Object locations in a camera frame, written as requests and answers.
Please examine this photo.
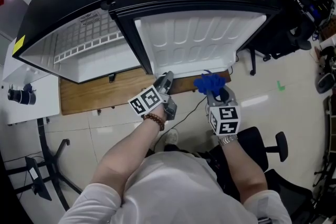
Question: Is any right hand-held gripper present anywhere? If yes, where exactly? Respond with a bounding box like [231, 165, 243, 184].
[205, 85, 242, 136]

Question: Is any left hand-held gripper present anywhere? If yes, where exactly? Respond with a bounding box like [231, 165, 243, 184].
[128, 70, 178, 122]

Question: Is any blue cleaning cloth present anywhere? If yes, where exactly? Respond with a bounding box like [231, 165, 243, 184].
[193, 69, 227, 99]

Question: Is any white fridge door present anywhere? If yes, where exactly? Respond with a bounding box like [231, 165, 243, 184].
[108, 0, 283, 79]

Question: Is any person's left forearm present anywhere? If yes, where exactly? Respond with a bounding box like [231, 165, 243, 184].
[90, 112, 166, 205]

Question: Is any silver wristwatch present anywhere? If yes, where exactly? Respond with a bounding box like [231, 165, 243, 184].
[218, 134, 238, 147]

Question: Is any person's white shoe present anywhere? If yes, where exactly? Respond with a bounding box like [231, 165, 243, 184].
[164, 129, 179, 145]

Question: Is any black swivel chair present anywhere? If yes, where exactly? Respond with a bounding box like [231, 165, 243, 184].
[237, 127, 316, 224]

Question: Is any black waist pack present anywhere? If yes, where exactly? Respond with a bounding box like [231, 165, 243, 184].
[196, 145, 237, 192]

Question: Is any white plastic grid shelf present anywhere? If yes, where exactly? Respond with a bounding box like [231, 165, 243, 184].
[53, 12, 124, 65]

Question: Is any black high-back chair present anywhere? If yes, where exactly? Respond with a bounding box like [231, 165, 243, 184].
[236, 0, 313, 76]

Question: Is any person's white shirt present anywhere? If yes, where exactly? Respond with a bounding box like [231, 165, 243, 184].
[57, 152, 292, 224]

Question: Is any white microwave oven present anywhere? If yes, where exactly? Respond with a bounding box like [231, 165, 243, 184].
[2, 39, 50, 82]

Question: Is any yellow warning sticker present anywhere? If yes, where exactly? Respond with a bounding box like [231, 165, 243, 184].
[12, 34, 26, 56]

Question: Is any black power adapter box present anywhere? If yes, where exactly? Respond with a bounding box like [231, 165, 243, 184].
[25, 156, 53, 201]

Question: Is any silver tall fridge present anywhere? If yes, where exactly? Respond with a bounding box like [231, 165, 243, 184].
[0, 0, 29, 40]

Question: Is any black floor cable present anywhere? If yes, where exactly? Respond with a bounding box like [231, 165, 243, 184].
[167, 102, 208, 131]

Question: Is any brown bead bracelet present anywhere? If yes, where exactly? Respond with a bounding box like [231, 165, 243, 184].
[141, 112, 165, 131]

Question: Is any black desk frame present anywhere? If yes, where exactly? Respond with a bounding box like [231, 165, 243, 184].
[4, 118, 82, 212]

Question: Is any black camera lens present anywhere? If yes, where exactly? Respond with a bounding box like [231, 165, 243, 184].
[7, 83, 37, 106]

